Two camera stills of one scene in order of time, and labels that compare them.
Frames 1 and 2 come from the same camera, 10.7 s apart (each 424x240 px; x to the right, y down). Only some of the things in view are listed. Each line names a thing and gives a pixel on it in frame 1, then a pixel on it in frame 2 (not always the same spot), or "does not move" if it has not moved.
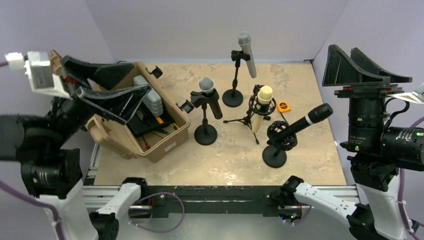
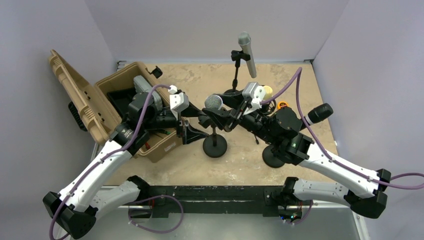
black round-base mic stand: (205, 134) -> (214, 145)
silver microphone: (244, 41) does not move
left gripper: (114, 101) -> (188, 134)
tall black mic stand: (233, 98) does not move
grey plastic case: (151, 100) does not move
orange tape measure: (283, 106) does not move
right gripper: (339, 69) -> (222, 118)
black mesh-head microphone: (206, 85) -> (213, 101)
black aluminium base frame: (203, 201) does not move
